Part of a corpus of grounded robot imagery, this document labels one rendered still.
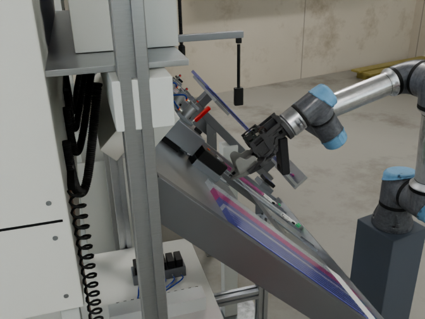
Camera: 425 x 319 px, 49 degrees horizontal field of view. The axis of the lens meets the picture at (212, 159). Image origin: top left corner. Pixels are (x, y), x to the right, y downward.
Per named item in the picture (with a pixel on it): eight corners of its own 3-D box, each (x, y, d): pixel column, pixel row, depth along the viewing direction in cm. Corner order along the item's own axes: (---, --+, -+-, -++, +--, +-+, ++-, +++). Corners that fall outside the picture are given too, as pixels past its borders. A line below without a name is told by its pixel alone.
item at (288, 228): (269, 206, 163) (275, 199, 163) (381, 347, 106) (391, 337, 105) (232, 177, 155) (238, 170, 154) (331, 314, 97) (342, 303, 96)
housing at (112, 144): (111, 100, 133) (143, 62, 132) (133, 173, 90) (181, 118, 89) (88, 83, 130) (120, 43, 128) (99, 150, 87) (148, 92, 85)
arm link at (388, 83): (411, 49, 157) (283, 98, 147) (436, 55, 148) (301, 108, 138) (412, 80, 163) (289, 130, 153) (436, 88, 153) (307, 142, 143)
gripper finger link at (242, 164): (221, 167, 129) (246, 145, 129) (232, 181, 132) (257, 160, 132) (224, 171, 126) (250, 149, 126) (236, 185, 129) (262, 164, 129)
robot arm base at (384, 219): (390, 209, 189) (393, 187, 185) (421, 226, 177) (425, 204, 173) (362, 219, 183) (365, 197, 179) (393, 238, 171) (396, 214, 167)
